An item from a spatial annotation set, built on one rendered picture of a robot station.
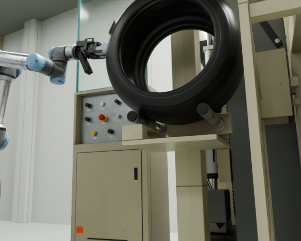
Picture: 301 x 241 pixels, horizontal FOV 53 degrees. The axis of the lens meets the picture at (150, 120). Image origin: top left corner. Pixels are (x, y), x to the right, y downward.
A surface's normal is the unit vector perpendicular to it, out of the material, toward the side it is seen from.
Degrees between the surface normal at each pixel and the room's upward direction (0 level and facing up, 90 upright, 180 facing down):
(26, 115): 90
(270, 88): 90
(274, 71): 90
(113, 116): 90
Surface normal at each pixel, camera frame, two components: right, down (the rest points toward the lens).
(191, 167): -0.37, -0.17
